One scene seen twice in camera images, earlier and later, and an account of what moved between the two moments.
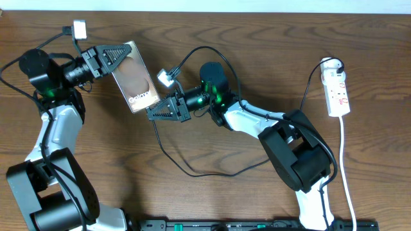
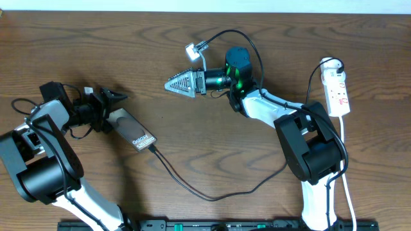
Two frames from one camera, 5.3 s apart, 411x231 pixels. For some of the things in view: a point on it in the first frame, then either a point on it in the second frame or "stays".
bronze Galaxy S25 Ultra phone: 134,80 → 131,129
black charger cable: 302,100 → 156,154
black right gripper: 172,115 → 200,88
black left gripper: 98,61 → 102,108
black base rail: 249,225 stays
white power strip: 335,87 stays
